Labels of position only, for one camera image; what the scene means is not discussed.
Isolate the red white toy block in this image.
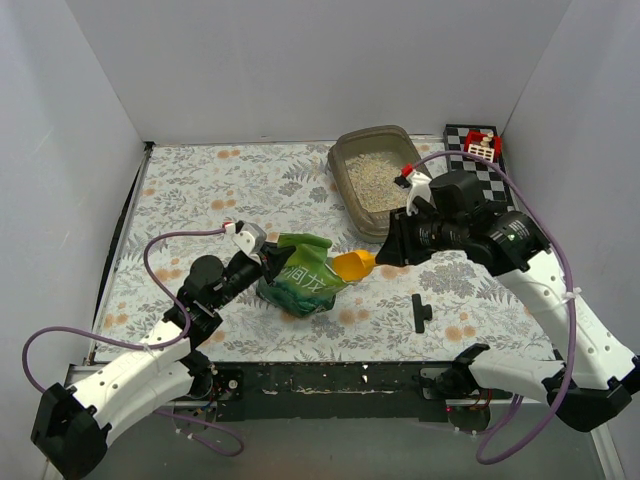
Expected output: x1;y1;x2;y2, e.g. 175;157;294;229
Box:
463;130;502;163

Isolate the floral table mat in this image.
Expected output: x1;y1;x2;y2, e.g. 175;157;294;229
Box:
96;143;552;362

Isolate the black white chessboard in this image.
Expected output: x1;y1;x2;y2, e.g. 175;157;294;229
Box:
442;123;515;213

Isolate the black bag clip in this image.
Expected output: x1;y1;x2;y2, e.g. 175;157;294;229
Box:
411;294;433;334

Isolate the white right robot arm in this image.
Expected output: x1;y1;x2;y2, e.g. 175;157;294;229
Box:
376;167;639;432

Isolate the grey litter box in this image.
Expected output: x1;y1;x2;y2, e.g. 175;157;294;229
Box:
328;125;420;243

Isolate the yellow plastic scoop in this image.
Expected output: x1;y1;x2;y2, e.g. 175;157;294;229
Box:
331;250;376;282

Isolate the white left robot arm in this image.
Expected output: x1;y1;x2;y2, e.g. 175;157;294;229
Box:
31;242;295;479

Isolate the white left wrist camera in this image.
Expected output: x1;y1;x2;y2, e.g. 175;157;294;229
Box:
231;221;267;262

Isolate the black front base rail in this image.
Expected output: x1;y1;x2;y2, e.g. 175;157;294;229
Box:
164;361;506;424

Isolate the green cat litter bag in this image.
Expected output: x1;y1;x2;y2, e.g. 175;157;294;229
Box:
256;233;348;318

